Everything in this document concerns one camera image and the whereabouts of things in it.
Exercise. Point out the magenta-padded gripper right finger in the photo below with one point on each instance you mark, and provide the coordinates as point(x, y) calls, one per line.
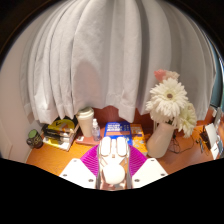
point(148, 171)

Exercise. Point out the white ceramic vase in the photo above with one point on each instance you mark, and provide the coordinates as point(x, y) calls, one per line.
point(159, 141)

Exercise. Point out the white curtain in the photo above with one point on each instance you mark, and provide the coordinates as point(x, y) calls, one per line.
point(113, 56)

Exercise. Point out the white computer mouse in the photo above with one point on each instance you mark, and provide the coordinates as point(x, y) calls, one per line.
point(113, 156)

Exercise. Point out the small clear bottle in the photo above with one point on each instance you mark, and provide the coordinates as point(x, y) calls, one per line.
point(96, 131)

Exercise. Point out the white flat device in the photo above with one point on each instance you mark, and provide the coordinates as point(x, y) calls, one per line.
point(211, 135)

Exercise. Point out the white lidded cup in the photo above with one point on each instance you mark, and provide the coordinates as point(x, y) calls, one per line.
point(85, 122)

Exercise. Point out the blue book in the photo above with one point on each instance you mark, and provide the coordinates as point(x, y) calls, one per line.
point(117, 129)

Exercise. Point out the flat red notebook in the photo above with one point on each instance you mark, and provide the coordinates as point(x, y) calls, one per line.
point(87, 140)

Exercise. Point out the yellow and black book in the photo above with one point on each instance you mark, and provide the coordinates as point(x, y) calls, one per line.
point(62, 125)

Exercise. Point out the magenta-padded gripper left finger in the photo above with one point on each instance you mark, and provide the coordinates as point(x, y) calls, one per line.
point(80, 171)

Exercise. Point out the white and pink flower bouquet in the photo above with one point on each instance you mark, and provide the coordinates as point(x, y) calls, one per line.
point(169, 100)

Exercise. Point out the orange book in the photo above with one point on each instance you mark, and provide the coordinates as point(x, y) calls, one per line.
point(138, 136)

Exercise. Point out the white paper card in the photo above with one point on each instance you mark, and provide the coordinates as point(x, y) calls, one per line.
point(216, 150)

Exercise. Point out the dark mug with green lid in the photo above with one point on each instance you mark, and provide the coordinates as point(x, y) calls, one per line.
point(34, 139)

